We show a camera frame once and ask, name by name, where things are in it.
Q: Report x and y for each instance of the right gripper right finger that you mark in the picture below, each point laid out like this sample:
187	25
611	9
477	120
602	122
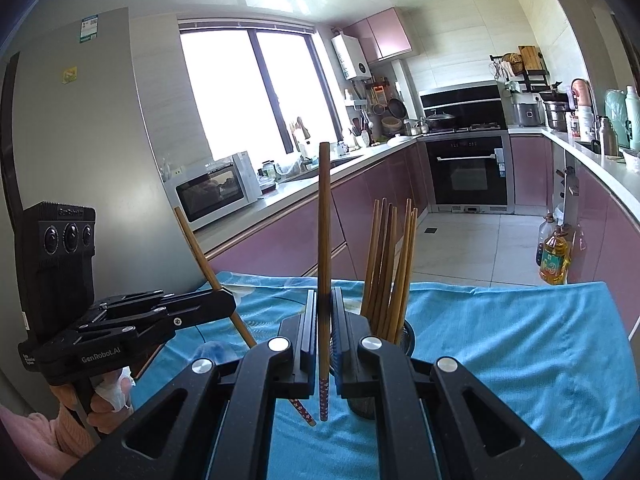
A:
451	426

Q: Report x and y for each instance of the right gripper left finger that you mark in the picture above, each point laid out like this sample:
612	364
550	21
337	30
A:
213	421

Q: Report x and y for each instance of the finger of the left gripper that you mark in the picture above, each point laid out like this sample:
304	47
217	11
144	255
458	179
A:
119	307
185	310

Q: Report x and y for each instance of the wooden chopstick red patterned end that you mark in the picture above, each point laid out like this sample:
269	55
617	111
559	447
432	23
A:
324	277

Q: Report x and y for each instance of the pink sleeved left forearm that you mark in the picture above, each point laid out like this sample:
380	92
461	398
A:
50	447

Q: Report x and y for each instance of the kitchen window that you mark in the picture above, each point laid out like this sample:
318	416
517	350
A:
261	91

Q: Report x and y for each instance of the purple kitchen base cabinets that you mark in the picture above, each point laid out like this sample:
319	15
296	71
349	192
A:
461	249

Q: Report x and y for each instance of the left hand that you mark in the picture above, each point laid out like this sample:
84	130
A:
110	405

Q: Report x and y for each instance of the black mesh utensil holder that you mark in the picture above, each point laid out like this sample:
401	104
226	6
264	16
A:
375	373

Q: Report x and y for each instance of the white microwave oven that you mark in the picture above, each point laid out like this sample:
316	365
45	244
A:
209	190

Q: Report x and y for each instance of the yellow cooking oil bottle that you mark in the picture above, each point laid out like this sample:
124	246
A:
555	257

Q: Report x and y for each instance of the black built-in oven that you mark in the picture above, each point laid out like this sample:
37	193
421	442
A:
471	172

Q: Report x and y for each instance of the black range hood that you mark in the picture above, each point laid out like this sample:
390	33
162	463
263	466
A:
471	104

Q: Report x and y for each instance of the silver rice cooker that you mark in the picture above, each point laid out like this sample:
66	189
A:
527	111

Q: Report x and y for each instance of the steel thermos bottle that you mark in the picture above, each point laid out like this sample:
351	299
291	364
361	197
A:
607	137

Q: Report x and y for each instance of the steel stock pot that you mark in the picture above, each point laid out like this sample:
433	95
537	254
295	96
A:
556	106

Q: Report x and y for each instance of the mint green thermos jug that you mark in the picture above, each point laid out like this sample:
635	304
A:
616	110

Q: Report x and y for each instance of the black camera module on gripper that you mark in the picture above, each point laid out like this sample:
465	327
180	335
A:
53	250

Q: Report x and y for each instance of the white wall water heater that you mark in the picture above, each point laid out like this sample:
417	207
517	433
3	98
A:
350	55

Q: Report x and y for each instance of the pink wall cabinet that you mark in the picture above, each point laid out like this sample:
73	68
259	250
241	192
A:
381	36

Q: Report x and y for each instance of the black wall rack with boards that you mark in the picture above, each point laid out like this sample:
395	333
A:
523	70

